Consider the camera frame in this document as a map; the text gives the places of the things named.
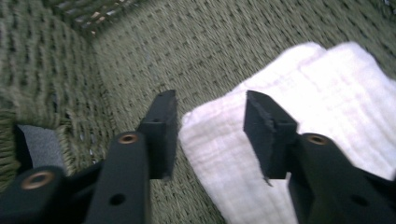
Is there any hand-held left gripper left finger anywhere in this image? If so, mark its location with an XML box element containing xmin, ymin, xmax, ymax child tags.
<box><xmin>83</xmin><ymin>89</ymin><xmax>179</xmax><ymax>224</ymax></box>

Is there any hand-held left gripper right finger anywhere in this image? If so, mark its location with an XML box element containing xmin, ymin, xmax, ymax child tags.
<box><xmin>243</xmin><ymin>90</ymin><xmax>396</xmax><ymax>224</ymax></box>

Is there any cream printed cloth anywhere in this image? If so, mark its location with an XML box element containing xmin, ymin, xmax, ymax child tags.
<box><xmin>178</xmin><ymin>41</ymin><xmax>396</xmax><ymax>224</ymax></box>

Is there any green woven plastic basket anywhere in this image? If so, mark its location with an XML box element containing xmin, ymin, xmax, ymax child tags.
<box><xmin>0</xmin><ymin>0</ymin><xmax>396</xmax><ymax>224</ymax></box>

